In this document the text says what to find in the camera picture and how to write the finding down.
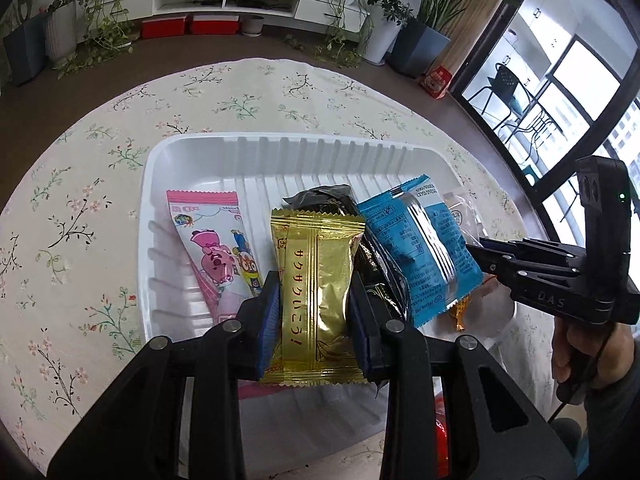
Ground trailing pothos on stand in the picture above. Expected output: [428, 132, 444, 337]
[57, 0, 138, 78]

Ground red gift bag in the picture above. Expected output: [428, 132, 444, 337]
[419, 66, 452, 101]

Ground person's right forearm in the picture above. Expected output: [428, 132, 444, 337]
[582, 340, 640, 480]

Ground clear snack packet round logo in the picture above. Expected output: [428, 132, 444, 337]
[442, 185, 488, 251]

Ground white television console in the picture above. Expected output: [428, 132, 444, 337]
[75, 0, 373, 43]

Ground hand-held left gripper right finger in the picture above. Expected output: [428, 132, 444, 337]
[347, 280, 583, 480]

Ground bushy plant in white pot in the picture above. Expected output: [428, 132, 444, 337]
[362, 0, 413, 66]

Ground tall tree in grey planter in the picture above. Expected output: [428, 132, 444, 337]
[2, 0, 51, 86]

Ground pink cartoon snack packet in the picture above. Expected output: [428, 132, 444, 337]
[165, 189, 266, 328]

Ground white balcony cabinets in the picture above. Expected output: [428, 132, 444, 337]
[500, 0, 576, 76]

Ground beige curtain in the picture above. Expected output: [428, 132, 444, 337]
[440, 0, 521, 91]

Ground gold snack packet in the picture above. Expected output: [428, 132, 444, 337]
[260, 207, 367, 386]

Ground light blue snack packet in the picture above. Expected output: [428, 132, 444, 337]
[356, 175, 485, 331]

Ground trailing pothos on console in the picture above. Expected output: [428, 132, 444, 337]
[285, 0, 376, 68]

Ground round floral-cloth table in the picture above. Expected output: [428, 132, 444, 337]
[0, 57, 551, 480]

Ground black balcony table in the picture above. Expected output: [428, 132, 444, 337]
[500, 105, 566, 161]

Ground red snack packet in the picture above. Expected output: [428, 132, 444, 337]
[432, 395, 451, 478]

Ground orange snack packet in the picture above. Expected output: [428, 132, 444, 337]
[446, 272, 501, 333]

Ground black sliding door frame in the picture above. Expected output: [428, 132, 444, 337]
[450, 0, 640, 261]

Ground person's right hand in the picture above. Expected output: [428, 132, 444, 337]
[551, 317, 640, 403]

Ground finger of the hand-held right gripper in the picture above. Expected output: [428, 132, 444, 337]
[477, 236, 588, 267]
[467, 246, 583, 306]

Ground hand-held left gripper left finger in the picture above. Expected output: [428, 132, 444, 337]
[47, 270, 281, 480]

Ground white plastic tray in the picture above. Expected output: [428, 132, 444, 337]
[137, 132, 518, 403]

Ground black balcony chair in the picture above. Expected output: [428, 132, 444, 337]
[467, 62, 531, 126]

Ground plant in white ribbed pot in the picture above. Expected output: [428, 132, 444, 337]
[44, 0, 78, 66]

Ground large-leaf plant in blue planter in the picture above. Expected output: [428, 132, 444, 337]
[387, 0, 521, 78]

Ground black snack packet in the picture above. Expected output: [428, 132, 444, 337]
[282, 184, 411, 323]

